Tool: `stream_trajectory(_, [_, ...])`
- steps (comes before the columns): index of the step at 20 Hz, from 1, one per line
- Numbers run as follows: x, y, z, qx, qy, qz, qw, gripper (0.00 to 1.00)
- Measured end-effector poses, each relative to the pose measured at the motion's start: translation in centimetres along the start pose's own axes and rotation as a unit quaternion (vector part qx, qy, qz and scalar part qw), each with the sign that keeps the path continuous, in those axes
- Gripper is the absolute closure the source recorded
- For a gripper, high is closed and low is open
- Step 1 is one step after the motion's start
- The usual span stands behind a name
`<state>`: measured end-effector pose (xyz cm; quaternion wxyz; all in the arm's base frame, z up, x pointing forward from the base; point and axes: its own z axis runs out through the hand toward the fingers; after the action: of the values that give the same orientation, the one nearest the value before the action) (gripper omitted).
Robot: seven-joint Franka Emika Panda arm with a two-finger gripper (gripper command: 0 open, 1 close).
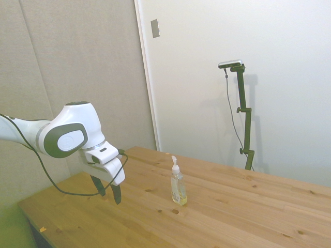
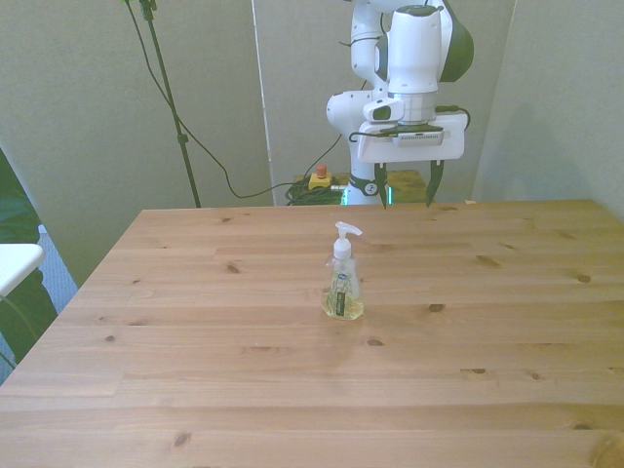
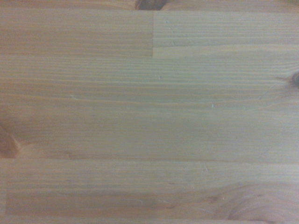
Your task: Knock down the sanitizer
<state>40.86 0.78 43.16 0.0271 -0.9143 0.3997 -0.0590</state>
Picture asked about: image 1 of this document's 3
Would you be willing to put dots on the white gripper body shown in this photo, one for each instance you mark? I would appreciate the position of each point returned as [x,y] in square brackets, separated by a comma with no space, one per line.
[110,171]

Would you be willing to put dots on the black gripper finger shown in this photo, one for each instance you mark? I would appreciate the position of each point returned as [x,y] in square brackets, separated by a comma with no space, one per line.
[118,194]
[99,186]

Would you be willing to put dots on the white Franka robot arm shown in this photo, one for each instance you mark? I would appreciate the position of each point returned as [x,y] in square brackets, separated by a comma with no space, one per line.
[72,121]

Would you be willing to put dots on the clear sanitizer pump bottle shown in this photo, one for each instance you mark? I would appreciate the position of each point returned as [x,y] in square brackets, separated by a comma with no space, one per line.
[178,186]

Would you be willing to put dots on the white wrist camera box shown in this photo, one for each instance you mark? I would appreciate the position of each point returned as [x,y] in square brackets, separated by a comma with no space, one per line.
[102,154]

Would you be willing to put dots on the white door frame strip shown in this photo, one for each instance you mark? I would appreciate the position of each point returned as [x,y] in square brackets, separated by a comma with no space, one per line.
[147,75]

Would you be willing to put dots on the black camera stand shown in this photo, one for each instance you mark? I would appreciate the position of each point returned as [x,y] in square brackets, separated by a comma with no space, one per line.
[245,116]

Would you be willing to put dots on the grey wall plate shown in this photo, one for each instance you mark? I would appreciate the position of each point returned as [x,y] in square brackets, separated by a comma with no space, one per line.
[155,28]

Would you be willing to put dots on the grey exterior camera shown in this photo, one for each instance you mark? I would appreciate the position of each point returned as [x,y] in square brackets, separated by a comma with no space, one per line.
[230,63]

